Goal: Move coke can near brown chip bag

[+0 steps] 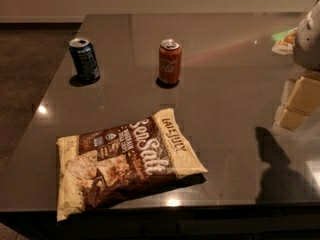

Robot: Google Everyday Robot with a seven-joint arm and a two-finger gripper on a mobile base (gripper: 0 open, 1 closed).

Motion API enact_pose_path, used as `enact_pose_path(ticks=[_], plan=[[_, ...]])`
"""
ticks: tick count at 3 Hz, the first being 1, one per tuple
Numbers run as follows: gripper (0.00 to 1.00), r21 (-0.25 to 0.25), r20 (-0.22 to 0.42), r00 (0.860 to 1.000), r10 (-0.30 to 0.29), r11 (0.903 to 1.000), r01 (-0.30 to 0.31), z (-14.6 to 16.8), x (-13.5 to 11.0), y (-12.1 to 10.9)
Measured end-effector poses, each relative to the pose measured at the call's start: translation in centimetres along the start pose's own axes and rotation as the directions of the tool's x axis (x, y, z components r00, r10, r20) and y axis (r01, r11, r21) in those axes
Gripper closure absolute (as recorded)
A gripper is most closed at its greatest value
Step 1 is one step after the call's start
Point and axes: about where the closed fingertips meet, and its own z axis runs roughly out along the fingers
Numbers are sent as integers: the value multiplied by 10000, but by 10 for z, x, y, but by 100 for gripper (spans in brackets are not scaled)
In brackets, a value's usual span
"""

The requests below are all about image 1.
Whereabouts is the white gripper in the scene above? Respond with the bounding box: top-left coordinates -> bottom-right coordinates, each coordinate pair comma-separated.
275,0 -> 320,131

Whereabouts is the red coke can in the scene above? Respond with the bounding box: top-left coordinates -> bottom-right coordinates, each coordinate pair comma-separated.
159,39 -> 182,85

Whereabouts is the green snack bag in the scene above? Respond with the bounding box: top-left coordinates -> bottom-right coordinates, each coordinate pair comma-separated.
272,28 -> 297,55

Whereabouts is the brown chip bag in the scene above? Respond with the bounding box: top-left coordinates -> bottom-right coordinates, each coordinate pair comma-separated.
57,108 -> 207,221

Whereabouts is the blue soda can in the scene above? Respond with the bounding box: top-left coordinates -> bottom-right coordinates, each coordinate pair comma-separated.
69,37 -> 100,84

